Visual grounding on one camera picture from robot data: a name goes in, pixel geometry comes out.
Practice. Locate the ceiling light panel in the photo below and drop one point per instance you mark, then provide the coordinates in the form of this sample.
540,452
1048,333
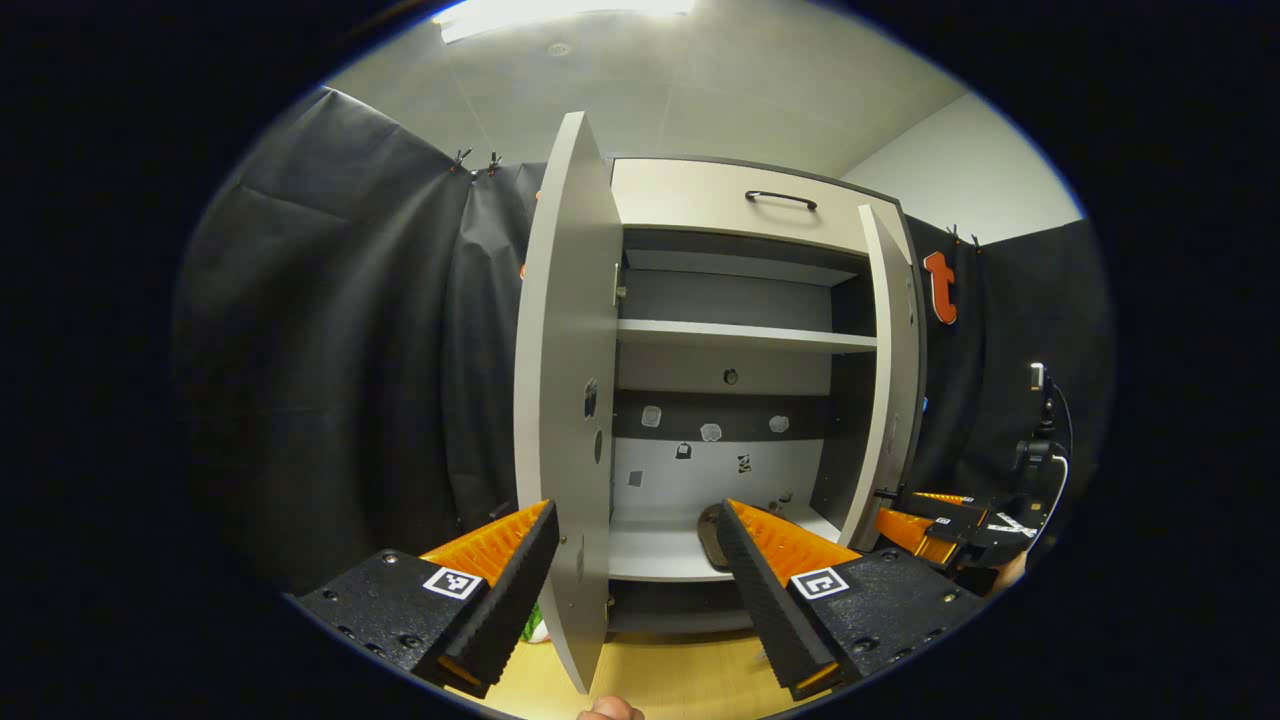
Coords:
560,15

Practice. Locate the green striped watermelon toy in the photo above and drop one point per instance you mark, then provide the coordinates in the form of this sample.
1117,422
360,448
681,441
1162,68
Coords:
535,625

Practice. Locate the beige cabinet drawer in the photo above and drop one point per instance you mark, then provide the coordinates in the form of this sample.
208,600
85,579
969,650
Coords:
690,195

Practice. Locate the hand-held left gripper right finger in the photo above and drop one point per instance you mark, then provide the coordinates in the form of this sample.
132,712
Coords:
765,590

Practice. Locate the black backdrop cloth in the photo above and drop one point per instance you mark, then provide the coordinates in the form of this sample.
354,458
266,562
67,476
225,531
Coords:
320,350

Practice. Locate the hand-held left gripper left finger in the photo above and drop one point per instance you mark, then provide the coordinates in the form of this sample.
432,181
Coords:
520,590

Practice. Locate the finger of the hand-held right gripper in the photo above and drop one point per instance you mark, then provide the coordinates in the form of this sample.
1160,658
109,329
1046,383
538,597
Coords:
910,530
950,503

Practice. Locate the metal door hinge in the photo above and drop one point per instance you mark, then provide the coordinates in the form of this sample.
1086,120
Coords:
619,290

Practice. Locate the brown fuzzy shoe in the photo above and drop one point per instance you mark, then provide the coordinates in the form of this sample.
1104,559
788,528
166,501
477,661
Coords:
710,535

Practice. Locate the white cabinet door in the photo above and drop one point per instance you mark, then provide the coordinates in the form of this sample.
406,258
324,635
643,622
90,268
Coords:
895,380
565,350

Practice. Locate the white shoe cabinet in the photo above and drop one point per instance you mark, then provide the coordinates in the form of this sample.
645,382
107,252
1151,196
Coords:
740,338

